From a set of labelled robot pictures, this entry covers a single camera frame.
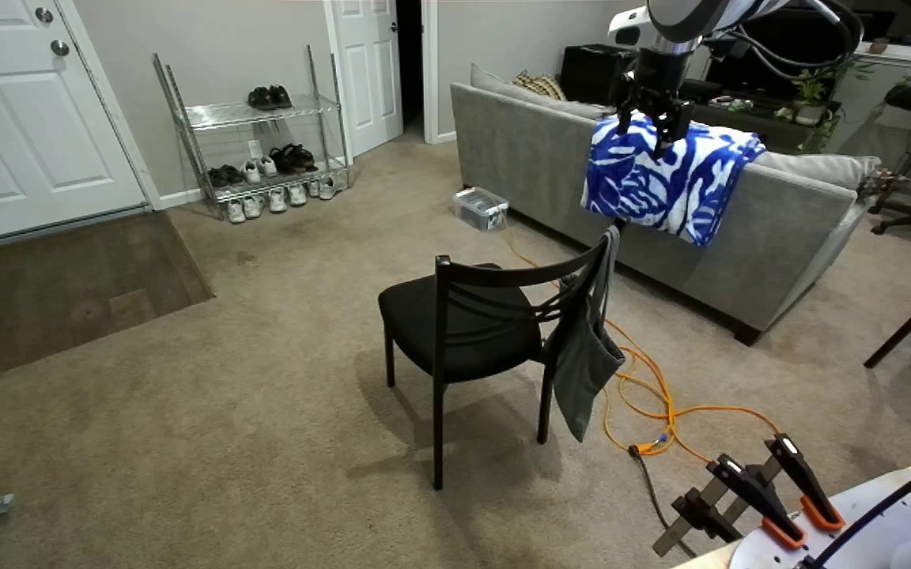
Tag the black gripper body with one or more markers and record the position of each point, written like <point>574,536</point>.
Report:
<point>648,87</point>

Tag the grey tote bag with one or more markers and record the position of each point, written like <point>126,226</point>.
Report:
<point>590,356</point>

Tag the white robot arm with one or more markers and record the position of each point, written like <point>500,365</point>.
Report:
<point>678,27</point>

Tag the black wooden chair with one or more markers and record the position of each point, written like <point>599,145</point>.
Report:
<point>476,319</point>

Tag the blue white blanket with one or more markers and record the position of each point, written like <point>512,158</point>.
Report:
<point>681,190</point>

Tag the grey sofa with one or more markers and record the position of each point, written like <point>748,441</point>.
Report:
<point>783,230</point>

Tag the clear plastic box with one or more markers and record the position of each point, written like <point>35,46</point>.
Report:
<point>482,206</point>

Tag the white interior door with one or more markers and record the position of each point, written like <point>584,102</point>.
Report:
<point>369,53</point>

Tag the black shoes middle shelf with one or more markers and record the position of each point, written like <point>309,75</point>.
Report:
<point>293,158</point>

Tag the black shoes shelf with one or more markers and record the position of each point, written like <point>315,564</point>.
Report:
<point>270,100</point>
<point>293,158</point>

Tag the black shoes top shelf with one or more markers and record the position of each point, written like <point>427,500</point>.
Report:
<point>270,100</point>

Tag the black orange bar clamp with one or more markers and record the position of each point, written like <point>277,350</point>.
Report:
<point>813,500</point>

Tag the white sneakers on floor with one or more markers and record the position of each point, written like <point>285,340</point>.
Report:
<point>256,186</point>

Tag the white entry door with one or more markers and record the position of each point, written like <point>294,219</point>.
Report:
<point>61,156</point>

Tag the brown door mat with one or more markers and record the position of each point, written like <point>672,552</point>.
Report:
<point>86,281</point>

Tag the metal wire shoe rack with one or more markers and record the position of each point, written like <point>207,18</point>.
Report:
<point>216,133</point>

